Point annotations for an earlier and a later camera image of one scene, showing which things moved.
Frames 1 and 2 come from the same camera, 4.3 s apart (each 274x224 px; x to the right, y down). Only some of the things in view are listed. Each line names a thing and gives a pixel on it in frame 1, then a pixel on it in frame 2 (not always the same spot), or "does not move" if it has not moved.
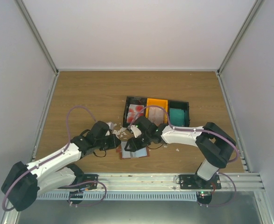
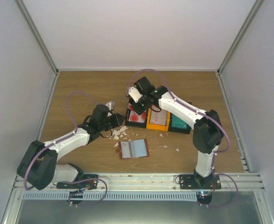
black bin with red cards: [135, 107] does not move
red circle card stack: [133, 110] does not move
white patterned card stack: [156, 115] does not move
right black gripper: [134, 145] -> [138, 110]
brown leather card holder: [125, 154] does not move
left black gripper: [113, 144] -> [118, 121]
